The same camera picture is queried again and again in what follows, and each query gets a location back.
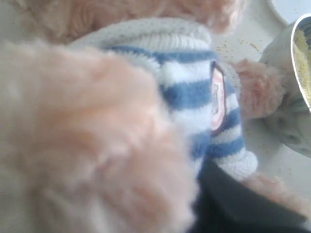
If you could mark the steel bowl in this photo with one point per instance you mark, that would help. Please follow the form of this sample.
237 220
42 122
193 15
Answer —
291 122

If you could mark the white plastic tray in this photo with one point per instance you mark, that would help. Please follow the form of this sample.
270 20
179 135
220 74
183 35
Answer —
288 11

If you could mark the yellow millet grain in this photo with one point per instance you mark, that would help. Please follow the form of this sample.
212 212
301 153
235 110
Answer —
302 59

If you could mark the plush bear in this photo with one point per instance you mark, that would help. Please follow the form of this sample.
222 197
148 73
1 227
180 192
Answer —
110 119

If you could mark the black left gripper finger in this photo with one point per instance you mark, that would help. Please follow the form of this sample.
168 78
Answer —
226 206

